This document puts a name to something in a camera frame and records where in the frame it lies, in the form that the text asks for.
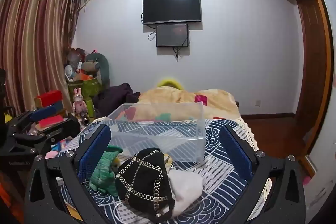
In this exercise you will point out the yellow-headed doll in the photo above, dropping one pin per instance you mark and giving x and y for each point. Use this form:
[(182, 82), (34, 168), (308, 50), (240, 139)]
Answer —
[(103, 174)]

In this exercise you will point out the small black monitor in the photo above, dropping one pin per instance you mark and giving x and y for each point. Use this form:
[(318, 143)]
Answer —
[(172, 35)]

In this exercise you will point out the black beaded cloth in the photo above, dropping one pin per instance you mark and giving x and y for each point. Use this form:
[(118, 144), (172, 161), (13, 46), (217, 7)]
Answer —
[(143, 182)]

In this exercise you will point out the white wall socket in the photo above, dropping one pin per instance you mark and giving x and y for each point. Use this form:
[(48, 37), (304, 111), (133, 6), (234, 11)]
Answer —
[(258, 103)]

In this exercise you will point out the beige fleece blanket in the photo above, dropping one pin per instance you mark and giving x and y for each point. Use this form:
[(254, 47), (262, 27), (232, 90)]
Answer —
[(168, 96)]

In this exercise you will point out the striped red curtain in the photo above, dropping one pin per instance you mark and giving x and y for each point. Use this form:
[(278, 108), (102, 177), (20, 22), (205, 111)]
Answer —
[(31, 43)]

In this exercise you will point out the white cloth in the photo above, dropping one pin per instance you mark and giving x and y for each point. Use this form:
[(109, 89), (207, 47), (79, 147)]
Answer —
[(186, 187)]

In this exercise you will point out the yellow curved object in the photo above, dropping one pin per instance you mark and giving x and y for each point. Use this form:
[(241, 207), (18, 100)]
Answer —
[(169, 81)]

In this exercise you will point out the blue white patterned bed cover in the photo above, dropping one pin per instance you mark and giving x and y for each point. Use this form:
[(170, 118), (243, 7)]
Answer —
[(220, 182)]

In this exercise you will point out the large black television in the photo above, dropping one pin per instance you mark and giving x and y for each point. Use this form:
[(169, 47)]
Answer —
[(172, 7)]

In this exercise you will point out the pink rabbit figure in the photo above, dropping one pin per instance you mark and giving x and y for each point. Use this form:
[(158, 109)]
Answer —
[(78, 102)]

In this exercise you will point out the green bottle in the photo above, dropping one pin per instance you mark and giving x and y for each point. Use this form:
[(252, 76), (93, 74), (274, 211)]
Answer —
[(90, 107)]

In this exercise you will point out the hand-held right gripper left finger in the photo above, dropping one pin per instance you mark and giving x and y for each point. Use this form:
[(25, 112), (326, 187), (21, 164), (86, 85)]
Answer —
[(94, 154)]

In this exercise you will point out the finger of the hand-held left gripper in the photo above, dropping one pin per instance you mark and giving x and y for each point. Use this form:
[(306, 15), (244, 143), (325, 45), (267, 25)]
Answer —
[(67, 125), (43, 111)]

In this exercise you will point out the brown wooden door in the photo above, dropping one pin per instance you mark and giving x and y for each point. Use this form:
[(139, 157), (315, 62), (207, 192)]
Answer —
[(312, 69)]

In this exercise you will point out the green storage box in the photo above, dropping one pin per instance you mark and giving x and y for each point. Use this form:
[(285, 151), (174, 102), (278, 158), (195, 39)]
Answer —
[(88, 86)]

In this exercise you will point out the clear plastic storage box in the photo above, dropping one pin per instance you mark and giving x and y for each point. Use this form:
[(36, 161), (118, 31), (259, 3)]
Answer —
[(157, 132)]

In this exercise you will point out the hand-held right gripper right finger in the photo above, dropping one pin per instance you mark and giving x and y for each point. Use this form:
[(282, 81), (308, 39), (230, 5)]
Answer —
[(236, 154)]

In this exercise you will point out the grey green plush toy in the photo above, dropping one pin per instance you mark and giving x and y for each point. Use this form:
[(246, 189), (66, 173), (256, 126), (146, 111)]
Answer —
[(101, 64)]

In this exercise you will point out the dark clothes pile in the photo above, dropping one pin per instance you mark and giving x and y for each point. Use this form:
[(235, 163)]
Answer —
[(115, 98)]

